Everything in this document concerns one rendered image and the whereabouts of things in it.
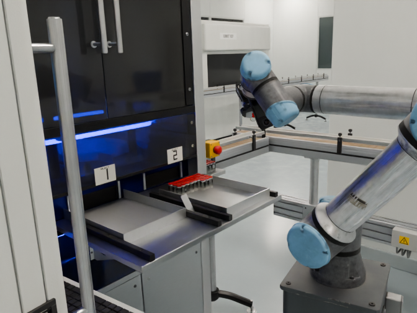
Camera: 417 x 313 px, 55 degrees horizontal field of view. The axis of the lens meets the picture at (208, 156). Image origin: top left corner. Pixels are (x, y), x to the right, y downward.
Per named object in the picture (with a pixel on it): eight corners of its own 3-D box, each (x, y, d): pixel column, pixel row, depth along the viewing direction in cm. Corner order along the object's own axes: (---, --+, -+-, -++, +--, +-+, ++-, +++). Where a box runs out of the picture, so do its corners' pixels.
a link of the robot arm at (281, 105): (313, 108, 103) (290, 74, 105) (291, 113, 95) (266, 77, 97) (291, 125, 108) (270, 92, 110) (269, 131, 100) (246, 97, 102)
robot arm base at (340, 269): (369, 267, 118) (371, 236, 115) (360, 294, 105) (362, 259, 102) (318, 256, 125) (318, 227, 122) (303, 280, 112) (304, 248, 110)
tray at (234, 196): (159, 197, 157) (159, 189, 156) (203, 181, 175) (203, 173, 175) (226, 217, 135) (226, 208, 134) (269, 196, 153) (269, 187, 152)
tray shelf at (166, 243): (51, 228, 136) (50, 223, 136) (192, 177, 187) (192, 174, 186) (142, 273, 105) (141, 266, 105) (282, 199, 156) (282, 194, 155)
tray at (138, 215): (64, 218, 139) (62, 208, 138) (124, 197, 158) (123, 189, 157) (124, 244, 117) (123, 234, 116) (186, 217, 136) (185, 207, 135)
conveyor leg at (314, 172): (301, 276, 247) (303, 155, 228) (308, 270, 253) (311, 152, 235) (314, 281, 241) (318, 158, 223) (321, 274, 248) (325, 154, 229)
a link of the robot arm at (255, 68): (252, 85, 97) (234, 58, 99) (251, 100, 108) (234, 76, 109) (279, 69, 97) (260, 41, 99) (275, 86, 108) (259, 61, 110)
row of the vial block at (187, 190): (175, 196, 156) (174, 185, 155) (206, 185, 169) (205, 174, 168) (179, 197, 155) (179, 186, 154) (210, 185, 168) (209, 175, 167)
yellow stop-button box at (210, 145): (198, 156, 186) (198, 141, 184) (208, 153, 191) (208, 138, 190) (211, 159, 181) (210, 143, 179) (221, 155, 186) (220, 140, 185)
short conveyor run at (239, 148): (192, 181, 189) (191, 148, 185) (170, 175, 199) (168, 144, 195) (271, 152, 239) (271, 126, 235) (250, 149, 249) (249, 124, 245)
